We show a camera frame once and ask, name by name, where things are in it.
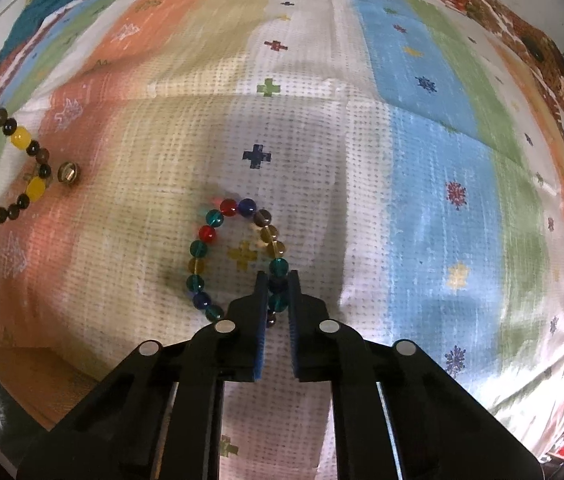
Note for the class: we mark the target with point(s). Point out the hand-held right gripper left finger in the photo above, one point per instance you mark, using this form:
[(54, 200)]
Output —
[(261, 330)]

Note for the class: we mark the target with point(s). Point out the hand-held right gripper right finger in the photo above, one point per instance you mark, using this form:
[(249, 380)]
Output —
[(293, 340)]

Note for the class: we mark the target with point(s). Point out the rectangular metal tin box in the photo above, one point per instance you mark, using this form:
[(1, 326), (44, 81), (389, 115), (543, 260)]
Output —
[(36, 380)]

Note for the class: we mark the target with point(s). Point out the colourful striped mat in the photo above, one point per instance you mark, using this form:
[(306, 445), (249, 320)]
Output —
[(312, 160)]

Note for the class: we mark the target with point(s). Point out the small round metal trinket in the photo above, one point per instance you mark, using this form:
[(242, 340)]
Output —
[(68, 172)]

